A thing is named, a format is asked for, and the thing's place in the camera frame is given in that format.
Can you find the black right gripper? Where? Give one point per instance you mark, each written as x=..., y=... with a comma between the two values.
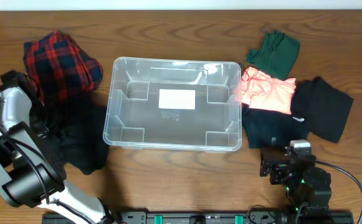
x=280, y=167

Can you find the red navy plaid shirt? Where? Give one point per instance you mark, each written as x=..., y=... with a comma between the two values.
x=60, y=69

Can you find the black garment with tag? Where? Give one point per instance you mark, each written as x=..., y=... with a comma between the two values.
x=323, y=108

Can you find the black gathered garment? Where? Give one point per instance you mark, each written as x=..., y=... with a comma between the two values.
x=74, y=130

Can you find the clear plastic storage bin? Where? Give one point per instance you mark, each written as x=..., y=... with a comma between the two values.
x=134, y=120

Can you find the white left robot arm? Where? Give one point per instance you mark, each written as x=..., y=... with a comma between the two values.
x=31, y=173

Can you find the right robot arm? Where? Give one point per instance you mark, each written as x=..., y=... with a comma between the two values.
x=307, y=186

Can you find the dark teal folded garment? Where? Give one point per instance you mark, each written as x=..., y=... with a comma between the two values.
x=265, y=128

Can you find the coral pink folded garment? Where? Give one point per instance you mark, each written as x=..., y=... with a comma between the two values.
x=261, y=91

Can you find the dark green folded garment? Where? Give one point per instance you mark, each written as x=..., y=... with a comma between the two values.
x=276, y=56

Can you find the white label in bin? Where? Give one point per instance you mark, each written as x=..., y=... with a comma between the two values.
x=177, y=99

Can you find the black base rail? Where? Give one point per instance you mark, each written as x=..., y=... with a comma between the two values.
x=255, y=216

